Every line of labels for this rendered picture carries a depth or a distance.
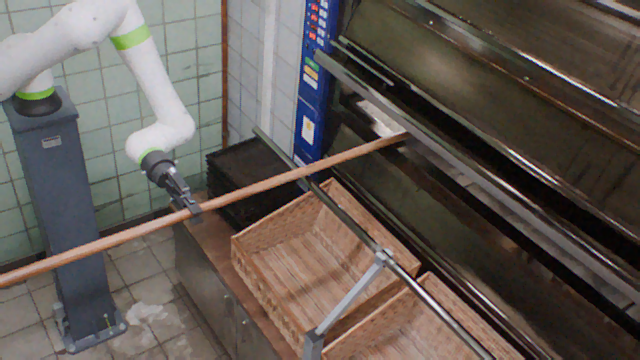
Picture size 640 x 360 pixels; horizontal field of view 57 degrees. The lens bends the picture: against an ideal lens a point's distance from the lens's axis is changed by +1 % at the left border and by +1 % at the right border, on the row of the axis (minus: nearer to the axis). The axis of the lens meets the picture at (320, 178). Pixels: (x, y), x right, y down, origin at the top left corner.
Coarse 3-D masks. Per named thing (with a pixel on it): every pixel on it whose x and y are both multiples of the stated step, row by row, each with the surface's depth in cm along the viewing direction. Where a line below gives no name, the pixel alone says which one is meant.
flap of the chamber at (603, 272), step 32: (320, 64) 202; (352, 64) 204; (416, 96) 195; (416, 128) 173; (448, 128) 179; (448, 160) 165; (480, 160) 166; (544, 192) 160; (544, 224) 145; (576, 224) 149; (576, 256) 140; (608, 256) 140
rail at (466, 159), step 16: (320, 48) 202; (336, 64) 196; (384, 96) 182; (400, 112) 177; (448, 144) 165; (464, 160) 161; (496, 176) 155; (512, 192) 151; (528, 208) 148; (560, 224) 143; (576, 240) 139; (592, 256) 137; (624, 272) 132
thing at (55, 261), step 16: (368, 144) 201; (384, 144) 204; (336, 160) 193; (288, 176) 184; (240, 192) 175; (256, 192) 178; (208, 208) 170; (144, 224) 161; (160, 224) 163; (112, 240) 156; (128, 240) 158; (64, 256) 150; (80, 256) 152; (16, 272) 144; (32, 272) 146
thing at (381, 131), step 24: (360, 120) 218; (408, 144) 209; (408, 168) 204; (432, 168) 199; (456, 192) 190; (480, 216) 183; (504, 240) 177; (528, 240) 176; (528, 264) 173; (552, 264) 169; (576, 288) 163; (600, 312) 157; (624, 312) 158; (624, 336) 154
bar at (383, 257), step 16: (256, 128) 208; (272, 144) 202; (288, 160) 196; (304, 176) 190; (320, 192) 185; (336, 208) 180; (352, 224) 175; (368, 240) 170; (384, 256) 166; (368, 272) 169; (400, 272) 162; (416, 288) 158; (432, 304) 154; (336, 320) 171; (448, 320) 151; (320, 336) 169; (464, 336) 148; (304, 352) 175; (320, 352) 174; (480, 352) 144
